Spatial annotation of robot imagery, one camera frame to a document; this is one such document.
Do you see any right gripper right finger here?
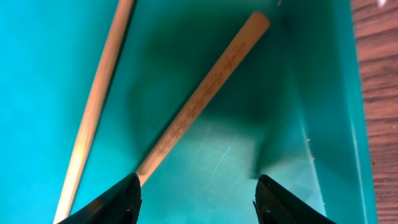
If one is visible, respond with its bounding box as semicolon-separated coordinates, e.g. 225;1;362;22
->
253;174;334;224

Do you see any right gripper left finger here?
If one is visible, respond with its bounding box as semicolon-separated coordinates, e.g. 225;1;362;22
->
60;173;142;224

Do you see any wooden chopstick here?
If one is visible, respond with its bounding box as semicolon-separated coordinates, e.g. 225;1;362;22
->
53;0;134;223
136;11;270;185

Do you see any teal serving tray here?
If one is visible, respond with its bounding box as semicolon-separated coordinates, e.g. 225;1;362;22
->
1;0;377;223

